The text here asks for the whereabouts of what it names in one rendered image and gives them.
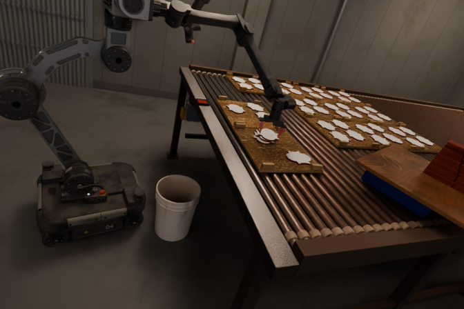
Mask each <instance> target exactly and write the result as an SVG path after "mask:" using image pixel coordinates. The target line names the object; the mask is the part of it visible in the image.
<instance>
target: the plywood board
mask: <svg viewBox="0 0 464 309"><path fill-rule="evenodd" d="M354 163H356V164H358V165H359V166H360V167H362V168H364V169H366V170H367V171H369V172H370V173H372V174H374V175H376V176H377V177H379V178H381V179H382V180H383V181H386V182H387V183H389V184H390V185H392V186H393V187H395V188H397V189H399V190H400V191H402V192H404V193H405V194H406V195H409V196H410V197H412V198H413V199H415V200H417V201H419V202H420V203H422V204H423V205H425V206H427V207H428V208H430V209H432V210H433V211H435V212H437V213H438V214H440V215H442V216H443V217H445V218H446V219H448V220H450V221H451V222H453V223H455V224H456V225H458V226H460V227H462V228H463V229H464V194H463V193H461V192H459V191H457V190H455V189H453V188H452V187H453V186H454V185H455V184H456V183H455V184H454V185H453V186H452V187H449V186H447V185H445V184H444V183H442V182H440V181H438V180H436V179H435V178H433V177H431V176H429V175H427V174H425V173H424V172H423V171H424V169H426V167H427V166H428V165H429V164H430V161H428V160H426V159H424V158H422V157H419V156H418V155H416V154H414V153H412V152H410V151H408V150H406V149H404V148H402V147H400V146H398V145H396V144H395V145H392V146H390V147H387V148H384V149H382V150H379V151H377V152H374V153H371V154H369V155H366V156H364V157H361V158H359V159H356V160H355V162H354Z"/></svg>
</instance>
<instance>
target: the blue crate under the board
mask: <svg viewBox="0 0 464 309"><path fill-rule="evenodd" d="M361 179H362V180H363V181H365V182H366V183H368V184H369V185H371V186H372V187H374V188H375V189H377V190H379V191H380V192H382V193H383V194H385V195H387V196H388V197H390V198H391V199H393V200H394V201H396V202H397V203H399V204H400V205H402V206H404V207H405V208H407V209H408V210H410V211H412V212H413V213H415V214H416V215H418V216H419V217H421V218H423V219H424V218H425V217H426V216H427V215H429V214H430V212H431V211H432V209H430V208H428V207H427V206H425V205H423V204H422V203H420V202H419V201H417V200H415V199H413V198H412V197H410V196H409V195H406V194H405V193H404V192H402V191H400V190H399V189H397V188H395V187H393V186H392V185H390V184H389V183H387V182H386V181H383V180H382V179H381V178H379V177H377V176H376V175H374V174H372V173H370V172H369V171H367V170H366V171H365V172H364V174H363V176H362V178H361Z"/></svg>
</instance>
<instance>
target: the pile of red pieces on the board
mask: <svg viewBox="0 0 464 309"><path fill-rule="evenodd" d="M423 172H424V173H425V174H427V175H429V176H431V177H433V178H435V179H436V180H438V181H440V182H442V183H444V184H445V185H447V186H449V187H452V186H453V185H454V184H455V183H456V184H455V185H454V186H453V187H452V188H453V189H455V190H457V191H459V192H461V193H463V194H464V145H462V144H460V143H457V142H455V141H452V140H450V141H448V142H447V144H446V145H445V147H443V148H442V150H441V151H440V152H439V153H438V154H437V155H436V156H435V158H434V159H433V160H432V161H431V162H430V164H429V165H428V166H427V167H426V169H424V171H423Z"/></svg>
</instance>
